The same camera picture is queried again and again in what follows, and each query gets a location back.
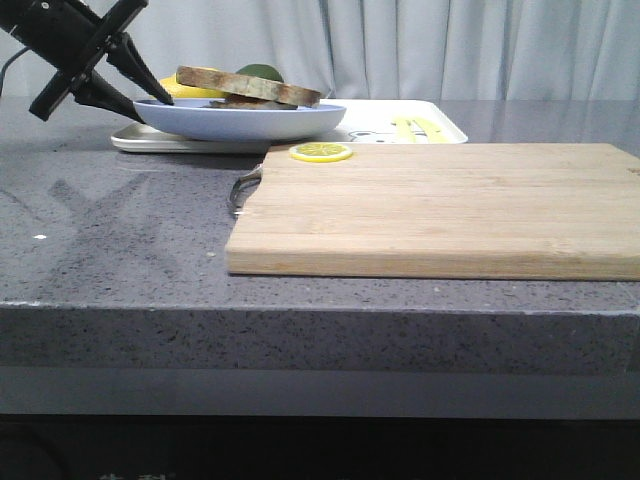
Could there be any light blue round plate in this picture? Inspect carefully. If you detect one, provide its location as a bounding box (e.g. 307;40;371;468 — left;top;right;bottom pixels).
133;98;346;142

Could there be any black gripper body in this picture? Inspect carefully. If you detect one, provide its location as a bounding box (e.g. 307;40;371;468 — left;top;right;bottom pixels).
28;1;148;121

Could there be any bread slice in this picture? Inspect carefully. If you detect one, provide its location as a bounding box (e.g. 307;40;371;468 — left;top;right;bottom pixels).
176;66;321;107
206;97;297;110

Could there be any front yellow lemon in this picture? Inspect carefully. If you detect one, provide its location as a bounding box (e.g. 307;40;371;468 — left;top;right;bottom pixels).
159;74;227;98

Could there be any grey cable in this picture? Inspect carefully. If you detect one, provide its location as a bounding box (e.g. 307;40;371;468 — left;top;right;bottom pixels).
0;47;29;99

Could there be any wooden cutting board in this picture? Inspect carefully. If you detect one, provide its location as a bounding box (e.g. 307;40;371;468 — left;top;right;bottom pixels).
225;143;639;281

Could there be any green lime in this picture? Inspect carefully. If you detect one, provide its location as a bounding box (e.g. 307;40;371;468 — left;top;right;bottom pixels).
236;63;284;82

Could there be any white bear-print tray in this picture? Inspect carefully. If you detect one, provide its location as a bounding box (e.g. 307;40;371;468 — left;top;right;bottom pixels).
111;99;468;154

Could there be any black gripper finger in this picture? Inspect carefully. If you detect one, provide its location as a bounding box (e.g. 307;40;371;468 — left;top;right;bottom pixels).
73;71;143;123
106;32;173;105

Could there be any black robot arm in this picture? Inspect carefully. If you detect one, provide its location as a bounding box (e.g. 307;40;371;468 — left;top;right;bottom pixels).
1;0;173;122

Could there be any lemon slice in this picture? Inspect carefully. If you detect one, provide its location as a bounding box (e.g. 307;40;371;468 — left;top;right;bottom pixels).
288;142;353;163

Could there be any metal cutting board handle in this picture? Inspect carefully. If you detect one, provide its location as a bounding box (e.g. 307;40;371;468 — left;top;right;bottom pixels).
226;164;263;217

